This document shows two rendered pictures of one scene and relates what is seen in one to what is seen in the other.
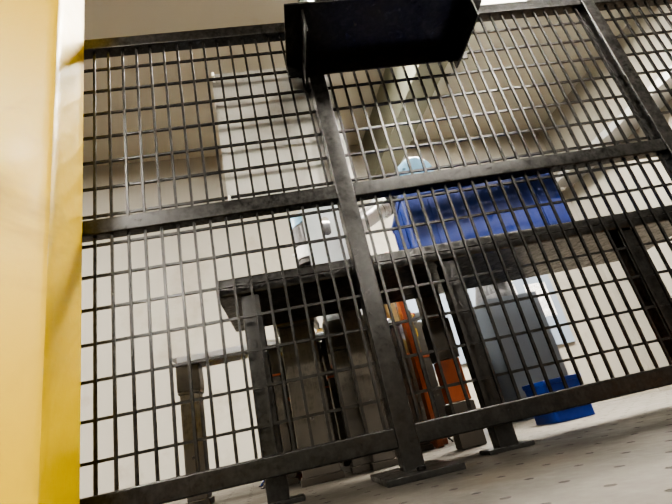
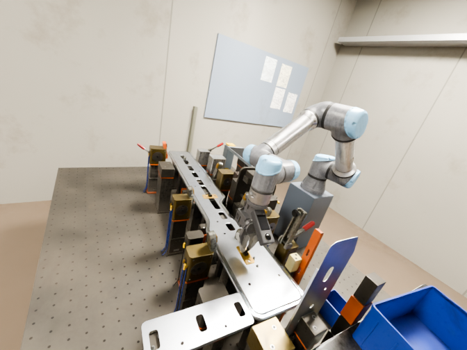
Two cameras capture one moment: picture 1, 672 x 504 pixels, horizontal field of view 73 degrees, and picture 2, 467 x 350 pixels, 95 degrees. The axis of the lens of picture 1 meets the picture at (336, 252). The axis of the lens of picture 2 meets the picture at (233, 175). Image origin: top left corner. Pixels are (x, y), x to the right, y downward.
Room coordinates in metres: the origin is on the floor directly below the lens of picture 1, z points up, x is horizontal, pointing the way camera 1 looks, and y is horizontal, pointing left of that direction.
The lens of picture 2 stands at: (0.70, 0.43, 1.60)
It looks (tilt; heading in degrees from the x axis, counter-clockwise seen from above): 23 degrees down; 336
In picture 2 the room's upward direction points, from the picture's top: 14 degrees clockwise
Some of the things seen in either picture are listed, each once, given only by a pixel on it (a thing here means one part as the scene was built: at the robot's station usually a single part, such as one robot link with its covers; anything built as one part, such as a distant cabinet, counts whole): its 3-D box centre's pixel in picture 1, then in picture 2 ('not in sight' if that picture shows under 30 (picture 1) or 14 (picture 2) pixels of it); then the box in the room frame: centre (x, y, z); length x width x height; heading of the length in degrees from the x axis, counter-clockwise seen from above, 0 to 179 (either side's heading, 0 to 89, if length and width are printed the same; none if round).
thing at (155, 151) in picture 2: not in sight; (153, 170); (2.25, 0.39, 0.88); 0.14 x 0.09 x 0.36; 99
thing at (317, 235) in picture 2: (411, 342); (295, 280); (1.16, -0.13, 0.95); 0.03 x 0.01 x 0.50; 9
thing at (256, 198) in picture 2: (306, 256); (258, 195); (1.25, 0.09, 1.28); 0.08 x 0.08 x 0.05
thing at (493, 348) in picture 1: (516, 357); (301, 214); (1.67, -0.54, 0.90); 0.20 x 0.20 x 0.40; 14
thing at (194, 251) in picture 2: not in sight; (189, 285); (1.26, 0.26, 0.87); 0.12 x 0.07 x 0.35; 99
